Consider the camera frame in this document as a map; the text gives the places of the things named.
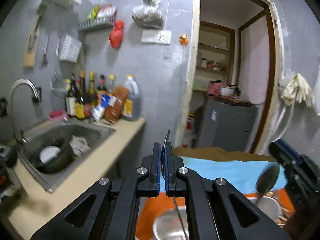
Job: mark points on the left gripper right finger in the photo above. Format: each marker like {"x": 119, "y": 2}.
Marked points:
{"x": 178, "y": 182}

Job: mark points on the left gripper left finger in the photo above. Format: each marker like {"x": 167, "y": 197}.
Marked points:
{"x": 149, "y": 173}

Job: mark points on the large steel spoon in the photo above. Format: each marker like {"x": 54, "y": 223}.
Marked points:
{"x": 267, "y": 179}

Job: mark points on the steel fork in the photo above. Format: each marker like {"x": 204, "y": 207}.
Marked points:
{"x": 165, "y": 174}

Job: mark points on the striped blue orange cloth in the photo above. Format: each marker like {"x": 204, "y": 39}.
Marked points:
{"x": 217, "y": 210}

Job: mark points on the steel bowl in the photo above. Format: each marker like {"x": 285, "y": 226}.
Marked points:
{"x": 169, "y": 226}

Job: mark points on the white utensil caddy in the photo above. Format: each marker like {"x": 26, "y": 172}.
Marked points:
{"x": 268, "y": 206}

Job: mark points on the stainless steel sink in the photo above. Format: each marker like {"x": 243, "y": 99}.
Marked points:
{"x": 59, "y": 134}

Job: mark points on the large oil jug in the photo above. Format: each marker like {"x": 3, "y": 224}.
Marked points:
{"x": 131, "y": 108}

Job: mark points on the white mesh bag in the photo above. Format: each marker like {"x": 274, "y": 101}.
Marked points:
{"x": 316, "y": 96}

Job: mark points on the grey mini fridge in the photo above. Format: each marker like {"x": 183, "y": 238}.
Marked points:
{"x": 225, "y": 124}

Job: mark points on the white rubber gloves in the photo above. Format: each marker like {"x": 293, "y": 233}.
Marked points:
{"x": 297, "y": 90}

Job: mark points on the brown spice packet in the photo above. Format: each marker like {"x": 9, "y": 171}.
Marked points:
{"x": 115, "y": 104}

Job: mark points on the black pot in sink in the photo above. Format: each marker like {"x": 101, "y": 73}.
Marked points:
{"x": 53, "y": 157}

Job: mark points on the dark soy sauce bottle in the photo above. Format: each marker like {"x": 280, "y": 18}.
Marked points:
{"x": 79, "y": 104}

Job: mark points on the pink soap dish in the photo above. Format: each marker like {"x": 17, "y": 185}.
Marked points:
{"x": 57, "y": 115}

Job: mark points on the wooden shelf unit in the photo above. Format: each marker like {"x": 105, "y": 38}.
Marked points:
{"x": 215, "y": 59}

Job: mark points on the red plastic bag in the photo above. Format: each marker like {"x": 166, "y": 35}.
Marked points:
{"x": 117, "y": 34}

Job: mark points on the chrome faucet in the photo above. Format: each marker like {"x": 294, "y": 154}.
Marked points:
{"x": 17, "y": 106}

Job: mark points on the clear hanging bag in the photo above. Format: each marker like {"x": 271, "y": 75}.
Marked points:
{"x": 148, "y": 15}

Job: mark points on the wooden knife holder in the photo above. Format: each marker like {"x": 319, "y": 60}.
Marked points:
{"x": 30, "y": 49}

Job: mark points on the wire strainer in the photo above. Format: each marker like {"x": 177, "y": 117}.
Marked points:
{"x": 58, "y": 86}

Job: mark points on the white wall socket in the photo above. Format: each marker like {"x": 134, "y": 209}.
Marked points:
{"x": 156, "y": 37}

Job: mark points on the orange wall hook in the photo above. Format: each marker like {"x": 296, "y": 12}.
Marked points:
{"x": 183, "y": 39}

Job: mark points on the white wall box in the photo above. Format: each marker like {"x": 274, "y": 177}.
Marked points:
{"x": 70, "y": 49}

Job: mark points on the grey wall shelf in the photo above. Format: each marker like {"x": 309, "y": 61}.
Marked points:
{"x": 97, "y": 23}

